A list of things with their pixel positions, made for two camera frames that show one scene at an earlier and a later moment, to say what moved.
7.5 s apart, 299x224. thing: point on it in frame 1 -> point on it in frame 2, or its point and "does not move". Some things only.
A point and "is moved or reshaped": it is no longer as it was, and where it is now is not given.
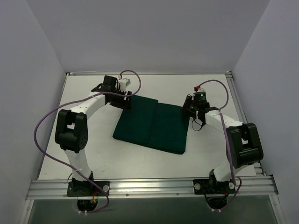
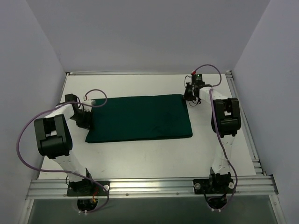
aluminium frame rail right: x=236 y=97 does not move
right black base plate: x=213 y=186 does not move
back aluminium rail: x=152 y=73 does not move
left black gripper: x=124 y=100 -> x=86 y=120
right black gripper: x=187 y=108 -> x=189 y=94
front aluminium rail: x=153 y=188 does not move
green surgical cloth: x=160 y=125 is moved or reshaped
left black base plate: x=87 y=188 does not move
